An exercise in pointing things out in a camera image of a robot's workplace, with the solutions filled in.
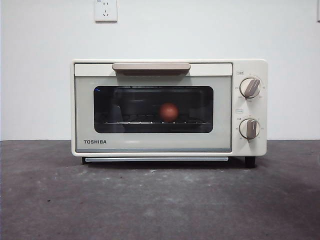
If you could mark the brown egg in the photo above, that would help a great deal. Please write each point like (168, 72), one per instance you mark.
(169, 112)

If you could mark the silver crumb tray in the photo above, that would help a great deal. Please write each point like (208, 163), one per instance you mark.
(130, 159)

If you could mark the black oven foot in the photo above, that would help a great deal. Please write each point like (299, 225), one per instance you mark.
(250, 162)
(84, 161)

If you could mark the cream knob with beige grip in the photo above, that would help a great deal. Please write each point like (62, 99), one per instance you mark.
(249, 129)
(249, 87)

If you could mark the cream Toshiba toaster oven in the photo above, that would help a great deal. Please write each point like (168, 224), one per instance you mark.
(250, 150)

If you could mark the white wall socket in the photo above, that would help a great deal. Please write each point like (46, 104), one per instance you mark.
(106, 11)

